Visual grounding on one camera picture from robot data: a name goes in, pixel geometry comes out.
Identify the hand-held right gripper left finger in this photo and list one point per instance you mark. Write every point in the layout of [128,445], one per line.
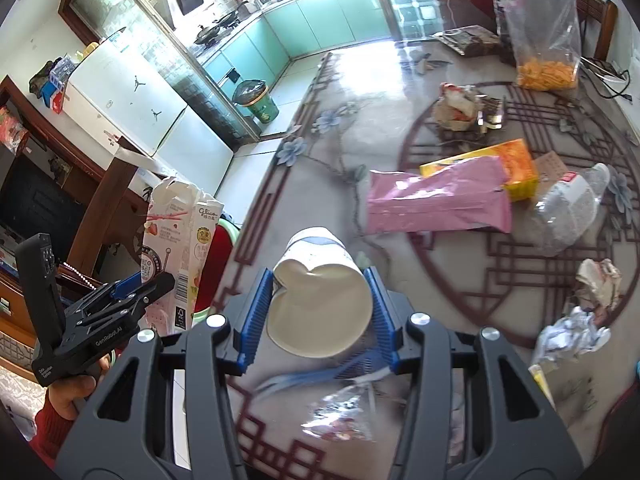
[254,317]

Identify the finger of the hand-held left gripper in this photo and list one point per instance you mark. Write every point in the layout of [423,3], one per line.
[127,285]
[155,292]

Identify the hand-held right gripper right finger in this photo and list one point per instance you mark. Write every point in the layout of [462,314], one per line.
[381,320]

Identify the white pink drink carton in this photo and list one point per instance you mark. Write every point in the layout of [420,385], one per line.
[170,240]

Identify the white paper cup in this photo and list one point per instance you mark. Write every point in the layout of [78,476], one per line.
[320,310]

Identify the red bin with green rim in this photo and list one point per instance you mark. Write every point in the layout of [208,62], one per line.
[220,255]

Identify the pink snack bag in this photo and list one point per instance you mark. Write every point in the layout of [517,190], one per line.
[435,200]

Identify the clear plastic water bottle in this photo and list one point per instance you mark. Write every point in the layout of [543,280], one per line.
[570,205]

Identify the person's left forearm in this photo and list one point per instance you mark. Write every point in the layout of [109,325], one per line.
[50,430]

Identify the person's left hand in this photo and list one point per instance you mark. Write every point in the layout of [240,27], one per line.
[72,395]

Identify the carved dark wooden chair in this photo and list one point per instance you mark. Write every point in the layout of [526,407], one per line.
[107,200]

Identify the clear crinkled wrapper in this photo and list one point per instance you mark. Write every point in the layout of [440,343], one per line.
[345,410]

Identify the dark wooden cabinet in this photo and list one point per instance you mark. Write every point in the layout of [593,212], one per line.
[35,195]

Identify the yellow flat packet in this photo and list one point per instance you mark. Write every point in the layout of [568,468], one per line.
[542,385]

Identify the white refrigerator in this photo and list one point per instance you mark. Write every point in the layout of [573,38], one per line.
[135,100]

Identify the crumpled silver foil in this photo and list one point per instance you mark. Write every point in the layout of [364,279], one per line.
[570,335]

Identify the yellow orange cardboard box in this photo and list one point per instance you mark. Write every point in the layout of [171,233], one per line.
[520,160]

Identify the green kitchen waste bin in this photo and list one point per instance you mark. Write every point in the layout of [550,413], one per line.
[257,102]

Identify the crumpled paper ball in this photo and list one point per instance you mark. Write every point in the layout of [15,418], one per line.
[597,280]

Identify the crumpled wrapper pile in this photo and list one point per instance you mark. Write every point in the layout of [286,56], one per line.
[462,107]

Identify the brown perforated card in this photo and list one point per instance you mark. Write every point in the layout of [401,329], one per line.
[552,165]

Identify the black wok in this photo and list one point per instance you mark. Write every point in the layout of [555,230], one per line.
[209,34]

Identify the black frying pan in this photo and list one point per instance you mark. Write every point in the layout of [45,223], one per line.
[231,19]

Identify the dark flat packet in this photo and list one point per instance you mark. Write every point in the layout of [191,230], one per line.
[465,40]

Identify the clear bag of orange snacks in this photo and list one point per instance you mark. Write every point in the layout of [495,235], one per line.
[545,30]

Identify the wooden chair with plain back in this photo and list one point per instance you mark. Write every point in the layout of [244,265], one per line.
[595,15]

